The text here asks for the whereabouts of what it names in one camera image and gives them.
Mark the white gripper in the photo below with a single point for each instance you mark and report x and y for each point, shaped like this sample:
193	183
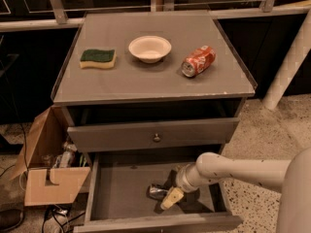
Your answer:
182	181

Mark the silver blue redbull can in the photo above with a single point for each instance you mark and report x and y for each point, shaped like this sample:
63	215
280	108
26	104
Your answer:
157	192

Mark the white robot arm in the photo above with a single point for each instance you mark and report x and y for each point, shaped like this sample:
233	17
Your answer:
291	178

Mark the round metal drawer knob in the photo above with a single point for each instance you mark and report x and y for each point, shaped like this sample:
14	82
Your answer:
156	138

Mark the grey open middle drawer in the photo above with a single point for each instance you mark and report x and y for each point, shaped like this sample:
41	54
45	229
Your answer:
118	200

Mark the grey top drawer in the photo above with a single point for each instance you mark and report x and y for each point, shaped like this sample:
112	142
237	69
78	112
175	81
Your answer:
139	136

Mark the grey drawer cabinet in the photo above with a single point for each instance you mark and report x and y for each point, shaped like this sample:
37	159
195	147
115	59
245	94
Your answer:
133	91

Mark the red soda can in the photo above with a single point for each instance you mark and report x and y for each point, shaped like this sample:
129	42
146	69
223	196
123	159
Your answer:
198	61

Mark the plastic bottle in box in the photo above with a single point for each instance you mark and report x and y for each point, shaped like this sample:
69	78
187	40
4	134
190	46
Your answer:
68	156

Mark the brown cardboard box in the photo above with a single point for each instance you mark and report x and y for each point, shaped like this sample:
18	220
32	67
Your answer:
46	185

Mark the white paper bowl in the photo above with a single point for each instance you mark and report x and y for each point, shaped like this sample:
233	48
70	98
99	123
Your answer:
149	49

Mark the green yellow sponge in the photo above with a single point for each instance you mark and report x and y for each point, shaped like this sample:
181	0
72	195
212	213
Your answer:
102	59

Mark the dark shoe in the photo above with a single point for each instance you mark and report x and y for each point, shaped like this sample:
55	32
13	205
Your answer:
10	219

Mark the white diagonal pole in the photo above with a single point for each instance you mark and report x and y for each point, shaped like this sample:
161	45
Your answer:
295	56

